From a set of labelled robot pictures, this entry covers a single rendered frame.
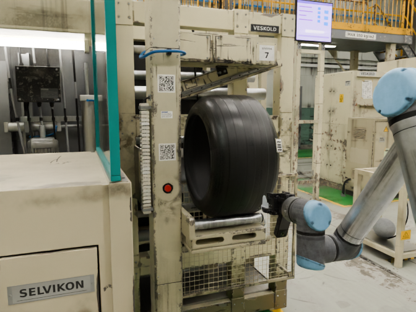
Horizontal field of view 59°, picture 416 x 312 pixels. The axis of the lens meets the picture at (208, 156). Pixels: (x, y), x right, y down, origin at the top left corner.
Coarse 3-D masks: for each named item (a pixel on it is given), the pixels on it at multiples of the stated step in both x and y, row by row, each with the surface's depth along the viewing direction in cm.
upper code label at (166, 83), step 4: (160, 76) 152; (164, 76) 153; (168, 76) 153; (172, 76) 154; (160, 80) 152; (164, 80) 153; (168, 80) 153; (172, 80) 154; (160, 84) 153; (164, 84) 153; (168, 84) 154; (172, 84) 154; (160, 88) 153; (164, 88) 153; (168, 88) 154; (172, 88) 154; (160, 92) 153; (164, 92) 154; (168, 92) 154; (172, 92) 155
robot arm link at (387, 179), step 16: (384, 160) 105; (384, 176) 105; (400, 176) 102; (368, 192) 109; (384, 192) 106; (352, 208) 116; (368, 208) 110; (384, 208) 109; (352, 224) 115; (368, 224) 113; (336, 240) 119; (352, 240) 117; (336, 256) 118; (352, 256) 122
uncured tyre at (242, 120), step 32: (224, 96) 164; (192, 128) 192; (224, 128) 148; (256, 128) 152; (192, 160) 198; (224, 160) 146; (256, 160) 149; (192, 192) 181; (224, 192) 150; (256, 192) 154
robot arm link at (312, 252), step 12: (300, 240) 116; (312, 240) 114; (324, 240) 116; (300, 252) 116; (312, 252) 114; (324, 252) 115; (336, 252) 117; (300, 264) 116; (312, 264) 114; (324, 264) 117
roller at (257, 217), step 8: (232, 216) 165; (240, 216) 166; (248, 216) 167; (256, 216) 168; (200, 224) 158; (208, 224) 160; (216, 224) 161; (224, 224) 162; (232, 224) 164; (240, 224) 166
